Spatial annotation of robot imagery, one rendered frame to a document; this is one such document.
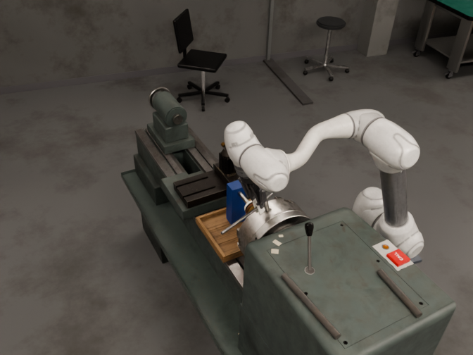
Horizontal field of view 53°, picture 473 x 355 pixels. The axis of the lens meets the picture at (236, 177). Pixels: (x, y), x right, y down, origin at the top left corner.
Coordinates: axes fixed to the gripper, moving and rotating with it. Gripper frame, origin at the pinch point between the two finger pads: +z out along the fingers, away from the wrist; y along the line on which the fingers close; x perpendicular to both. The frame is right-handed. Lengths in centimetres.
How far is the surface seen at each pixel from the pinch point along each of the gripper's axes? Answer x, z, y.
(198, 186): 9, 30, -58
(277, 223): 0.9, 7.0, 7.5
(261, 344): -32, 41, 19
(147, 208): -4, 67, -107
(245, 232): -7.4, 11.8, -4.0
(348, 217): 21.1, 11.3, 26.5
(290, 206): 12.0, 9.7, 4.5
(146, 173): 10, 55, -119
